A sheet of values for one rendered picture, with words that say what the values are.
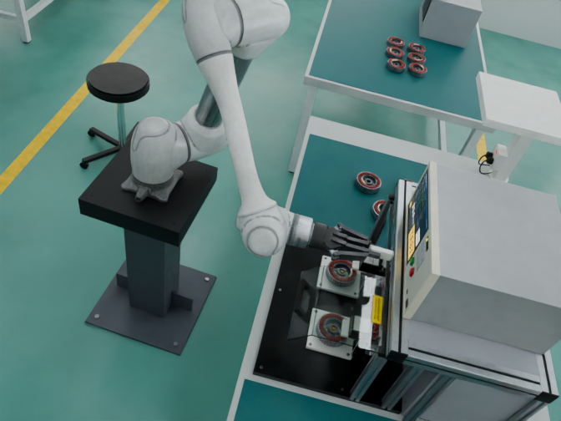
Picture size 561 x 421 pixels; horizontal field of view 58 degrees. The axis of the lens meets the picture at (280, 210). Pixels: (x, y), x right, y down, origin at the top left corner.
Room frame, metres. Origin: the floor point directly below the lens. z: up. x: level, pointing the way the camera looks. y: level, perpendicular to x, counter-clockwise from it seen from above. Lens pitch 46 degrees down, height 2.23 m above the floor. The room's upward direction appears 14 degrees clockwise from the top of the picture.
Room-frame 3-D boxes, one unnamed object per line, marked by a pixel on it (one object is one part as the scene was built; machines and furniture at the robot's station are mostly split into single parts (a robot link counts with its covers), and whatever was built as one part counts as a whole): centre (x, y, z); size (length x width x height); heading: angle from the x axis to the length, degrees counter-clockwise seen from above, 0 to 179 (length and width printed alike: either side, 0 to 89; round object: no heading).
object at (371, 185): (1.72, -0.35, 0.77); 0.11 x 0.11 x 0.04
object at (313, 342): (0.92, -0.26, 0.78); 0.15 x 0.15 x 0.01; 89
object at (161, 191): (1.33, 0.51, 0.85); 0.22 x 0.18 x 0.06; 176
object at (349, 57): (3.41, -0.51, 0.38); 1.85 x 1.10 x 0.75; 179
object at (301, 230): (0.96, -0.07, 1.18); 0.09 x 0.06 x 0.09; 179
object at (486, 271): (1.02, -0.59, 1.22); 0.44 x 0.39 x 0.20; 179
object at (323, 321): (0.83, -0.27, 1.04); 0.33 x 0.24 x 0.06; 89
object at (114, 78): (2.34, 1.06, 0.28); 0.54 x 0.49 x 0.56; 89
